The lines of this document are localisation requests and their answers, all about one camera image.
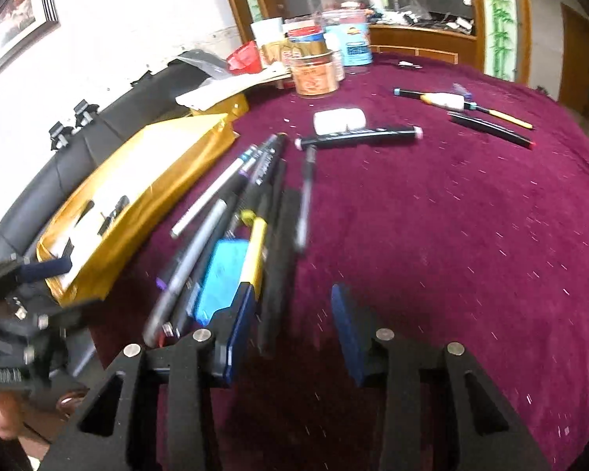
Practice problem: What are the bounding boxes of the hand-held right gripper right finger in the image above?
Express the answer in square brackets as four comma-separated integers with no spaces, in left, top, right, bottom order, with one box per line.
[330,283,553,471]

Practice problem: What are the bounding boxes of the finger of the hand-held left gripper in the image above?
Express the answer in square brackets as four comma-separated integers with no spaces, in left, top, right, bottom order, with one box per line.
[0,254,74,284]

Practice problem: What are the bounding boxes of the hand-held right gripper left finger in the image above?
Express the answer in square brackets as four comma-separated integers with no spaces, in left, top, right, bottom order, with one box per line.
[39,282,253,471]

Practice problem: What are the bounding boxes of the blue eraser box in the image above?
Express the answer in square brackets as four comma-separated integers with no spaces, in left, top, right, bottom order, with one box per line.
[194,239,251,321]

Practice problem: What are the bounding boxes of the long black marker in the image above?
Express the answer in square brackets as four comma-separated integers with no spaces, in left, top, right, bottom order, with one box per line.
[256,157,289,356]

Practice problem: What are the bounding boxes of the yellow black pen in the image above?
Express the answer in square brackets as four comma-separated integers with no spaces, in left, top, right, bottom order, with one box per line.
[236,209,269,301]

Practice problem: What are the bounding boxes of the silver pen purple band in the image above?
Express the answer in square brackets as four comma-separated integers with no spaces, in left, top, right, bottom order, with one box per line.
[144,199,227,347]

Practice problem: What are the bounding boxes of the white pen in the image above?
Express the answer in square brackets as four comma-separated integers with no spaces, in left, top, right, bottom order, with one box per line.
[170,157,250,239]

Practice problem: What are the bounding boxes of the clear ballpoint pen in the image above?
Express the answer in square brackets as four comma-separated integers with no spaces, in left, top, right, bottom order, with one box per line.
[293,147,319,252]

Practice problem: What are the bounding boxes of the gold cardboard box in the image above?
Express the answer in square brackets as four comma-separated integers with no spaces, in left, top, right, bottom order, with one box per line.
[35,113,236,307]

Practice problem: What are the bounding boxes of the black marker white caps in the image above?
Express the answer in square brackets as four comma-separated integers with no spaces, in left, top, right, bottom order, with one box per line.
[294,126,424,151]

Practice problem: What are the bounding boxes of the person's left hand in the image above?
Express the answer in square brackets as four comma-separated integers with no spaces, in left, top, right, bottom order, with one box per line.
[0,391,24,440]

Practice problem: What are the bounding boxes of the maroon tablecloth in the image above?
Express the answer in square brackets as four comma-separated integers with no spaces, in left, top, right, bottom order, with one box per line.
[88,51,589,471]

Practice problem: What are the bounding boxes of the black leather sofa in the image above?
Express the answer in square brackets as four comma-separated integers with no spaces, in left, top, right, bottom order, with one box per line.
[0,51,229,261]

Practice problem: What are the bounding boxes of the black binder clip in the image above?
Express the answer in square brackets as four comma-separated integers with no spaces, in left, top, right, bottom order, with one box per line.
[48,122,75,152]
[73,99,101,129]

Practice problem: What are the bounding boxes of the white eraser block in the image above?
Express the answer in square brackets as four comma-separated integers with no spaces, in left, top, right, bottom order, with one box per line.
[313,107,367,135]

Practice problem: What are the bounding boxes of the gold box lid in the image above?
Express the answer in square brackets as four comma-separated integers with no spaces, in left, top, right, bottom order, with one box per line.
[191,92,251,123]

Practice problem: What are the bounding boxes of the stack of white paper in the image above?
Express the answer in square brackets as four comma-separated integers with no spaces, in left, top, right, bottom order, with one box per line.
[176,61,293,109]

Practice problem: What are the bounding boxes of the black marker blue cap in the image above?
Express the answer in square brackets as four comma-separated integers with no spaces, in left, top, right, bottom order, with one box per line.
[393,87,483,113]

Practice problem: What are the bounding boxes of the black marker red cap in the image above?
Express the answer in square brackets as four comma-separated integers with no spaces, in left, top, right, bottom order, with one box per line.
[446,111,539,149]

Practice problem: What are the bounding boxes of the white glue bottle orange cap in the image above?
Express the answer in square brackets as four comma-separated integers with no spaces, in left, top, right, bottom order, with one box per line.
[421,91,468,112]

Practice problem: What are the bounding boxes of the clear jar orange label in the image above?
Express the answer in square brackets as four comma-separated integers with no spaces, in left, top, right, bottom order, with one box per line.
[287,49,343,100]

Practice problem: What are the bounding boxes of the red plastic cup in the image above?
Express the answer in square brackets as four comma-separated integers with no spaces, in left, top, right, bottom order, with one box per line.
[226,42,262,74]

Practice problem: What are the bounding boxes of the clear jar blue label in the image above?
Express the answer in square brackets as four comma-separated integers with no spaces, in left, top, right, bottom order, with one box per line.
[324,7,375,68]

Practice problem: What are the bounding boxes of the jar with red blue lid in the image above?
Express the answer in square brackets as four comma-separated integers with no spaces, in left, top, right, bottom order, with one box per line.
[284,18,331,57]

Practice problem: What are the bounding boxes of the wooden cabinet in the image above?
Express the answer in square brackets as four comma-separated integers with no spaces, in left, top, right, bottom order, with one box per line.
[216,0,533,84]

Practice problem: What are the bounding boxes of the bamboo painting panel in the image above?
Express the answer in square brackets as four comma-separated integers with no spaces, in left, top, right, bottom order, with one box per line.
[476,0,519,80]

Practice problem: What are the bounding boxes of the wooden door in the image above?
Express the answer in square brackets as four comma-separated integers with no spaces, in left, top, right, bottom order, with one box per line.
[558,2,589,115]

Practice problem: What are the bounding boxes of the framed wall picture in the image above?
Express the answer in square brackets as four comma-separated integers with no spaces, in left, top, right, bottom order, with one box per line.
[0,0,61,93]

